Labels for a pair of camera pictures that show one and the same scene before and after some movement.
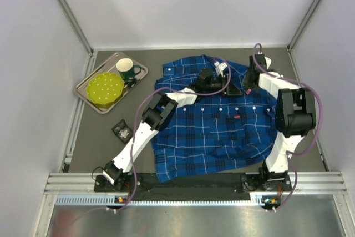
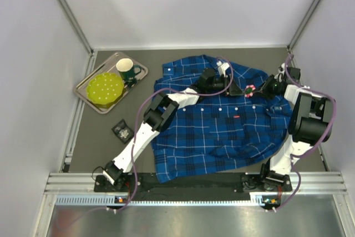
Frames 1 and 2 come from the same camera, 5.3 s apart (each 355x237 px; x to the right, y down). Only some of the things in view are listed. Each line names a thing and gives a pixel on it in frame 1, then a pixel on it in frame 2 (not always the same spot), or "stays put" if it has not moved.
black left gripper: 226,85 stays put
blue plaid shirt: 213,132 stays put
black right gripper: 250,76 → 266,85
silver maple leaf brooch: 124,134 stays put
